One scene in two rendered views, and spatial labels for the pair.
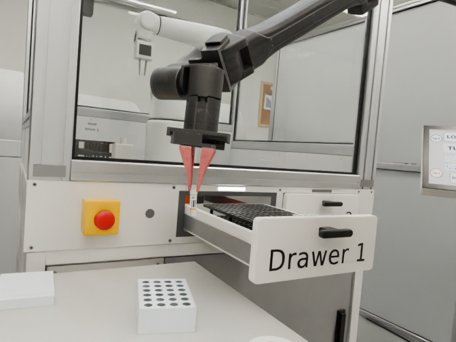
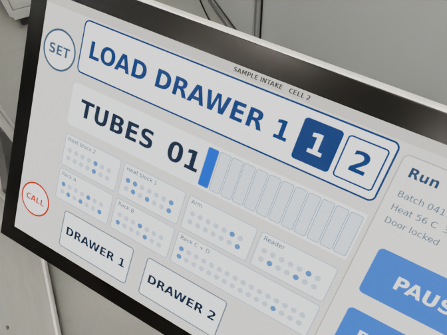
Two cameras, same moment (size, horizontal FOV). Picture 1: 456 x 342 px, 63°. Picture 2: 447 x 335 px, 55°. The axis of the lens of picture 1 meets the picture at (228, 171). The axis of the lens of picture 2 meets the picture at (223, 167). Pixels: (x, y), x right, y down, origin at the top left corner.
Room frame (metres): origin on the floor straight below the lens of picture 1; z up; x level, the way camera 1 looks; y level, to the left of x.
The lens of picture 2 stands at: (1.15, -1.00, 1.44)
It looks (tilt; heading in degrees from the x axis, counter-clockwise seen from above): 58 degrees down; 11
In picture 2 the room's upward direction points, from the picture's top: 3 degrees counter-clockwise
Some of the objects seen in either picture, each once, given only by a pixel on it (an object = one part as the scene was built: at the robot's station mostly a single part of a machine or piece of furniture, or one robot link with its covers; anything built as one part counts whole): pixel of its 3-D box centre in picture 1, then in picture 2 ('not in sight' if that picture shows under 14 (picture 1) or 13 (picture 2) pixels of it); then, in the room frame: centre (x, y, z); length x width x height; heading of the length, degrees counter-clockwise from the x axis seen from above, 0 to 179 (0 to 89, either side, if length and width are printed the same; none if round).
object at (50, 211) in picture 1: (176, 190); not in sight; (1.40, 0.19, 0.87); 1.02 x 0.95 x 0.14; 120
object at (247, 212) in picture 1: (257, 225); not in sight; (0.86, -0.08, 0.87); 0.22 x 0.18 x 0.06; 30
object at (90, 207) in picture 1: (100, 216); not in sight; (0.78, 0.26, 0.88); 0.07 x 0.05 x 0.07; 120
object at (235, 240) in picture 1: (255, 226); not in sight; (0.87, -0.07, 0.86); 0.40 x 0.26 x 0.06; 30
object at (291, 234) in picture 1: (318, 245); not in sight; (0.68, -0.18, 0.87); 0.29 x 0.02 x 0.11; 120
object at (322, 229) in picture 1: (330, 231); not in sight; (0.66, -0.19, 0.91); 0.07 x 0.04 x 0.01; 120
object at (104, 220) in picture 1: (104, 219); not in sight; (0.75, 0.24, 0.88); 0.04 x 0.03 x 0.04; 120
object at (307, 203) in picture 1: (321, 212); not in sight; (1.12, -0.29, 0.87); 0.29 x 0.02 x 0.11; 120
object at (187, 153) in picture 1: (201, 163); not in sight; (0.62, 0.05, 1.01); 0.07 x 0.07 x 0.09; 0
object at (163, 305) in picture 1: (163, 303); not in sight; (0.60, 0.09, 0.78); 0.12 x 0.08 x 0.04; 15
